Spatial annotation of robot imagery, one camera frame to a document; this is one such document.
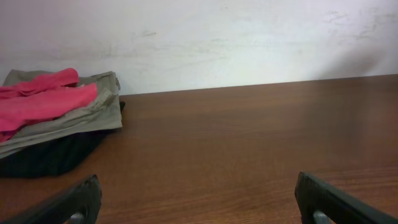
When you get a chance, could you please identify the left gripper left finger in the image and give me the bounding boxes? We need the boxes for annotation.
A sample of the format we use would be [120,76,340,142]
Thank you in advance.
[1,174,102,224]

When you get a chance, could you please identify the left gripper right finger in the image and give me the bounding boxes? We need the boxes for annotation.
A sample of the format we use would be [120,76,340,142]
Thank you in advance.
[295,172,397,224]

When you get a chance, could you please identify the black folded garment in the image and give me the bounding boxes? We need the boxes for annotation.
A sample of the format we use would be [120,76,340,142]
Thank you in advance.
[1,101,126,178]

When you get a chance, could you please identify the olive folded garment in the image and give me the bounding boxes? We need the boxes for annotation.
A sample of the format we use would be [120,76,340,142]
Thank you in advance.
[1,72,122,158]

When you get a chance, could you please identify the red folded printed shirt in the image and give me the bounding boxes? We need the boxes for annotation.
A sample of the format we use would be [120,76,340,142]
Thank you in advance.
[1,68,98,142]

